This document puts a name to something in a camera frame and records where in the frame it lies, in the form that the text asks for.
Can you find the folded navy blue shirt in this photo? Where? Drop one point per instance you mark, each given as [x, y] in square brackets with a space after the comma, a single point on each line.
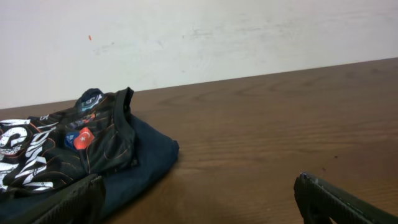
[156, 154]

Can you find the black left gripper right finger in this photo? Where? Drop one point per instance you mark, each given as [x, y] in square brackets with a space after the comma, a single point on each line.
[320, 202]

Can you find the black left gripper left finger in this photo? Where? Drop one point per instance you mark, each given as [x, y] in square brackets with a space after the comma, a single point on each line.
[78, 203]

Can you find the black graphic print shirt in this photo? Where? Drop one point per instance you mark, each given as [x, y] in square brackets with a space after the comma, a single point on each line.
[49, 152]

